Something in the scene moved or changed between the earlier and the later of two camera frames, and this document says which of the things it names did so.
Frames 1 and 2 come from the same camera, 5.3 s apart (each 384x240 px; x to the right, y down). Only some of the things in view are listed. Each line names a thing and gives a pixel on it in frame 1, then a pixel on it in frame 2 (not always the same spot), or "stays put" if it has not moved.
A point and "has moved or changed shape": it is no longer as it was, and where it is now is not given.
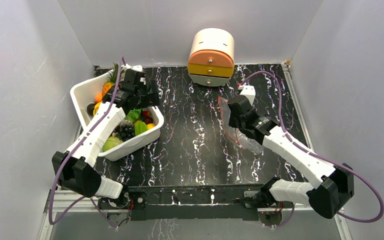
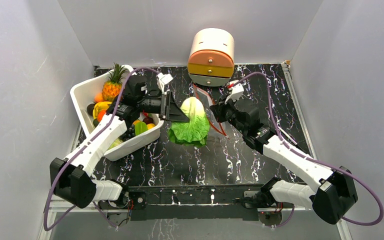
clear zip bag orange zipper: [243, 142] has moved or changed shape
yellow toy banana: [96, 106] stays put
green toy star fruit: [140, 127] stays put
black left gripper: [151, 100] → [170, 111]
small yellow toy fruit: [150, 126] stays put
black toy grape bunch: [125, 131] stays put
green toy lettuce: [134, 115] has moved or changed shape
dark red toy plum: [148, 120] stays put
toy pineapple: [112, 81] stays put
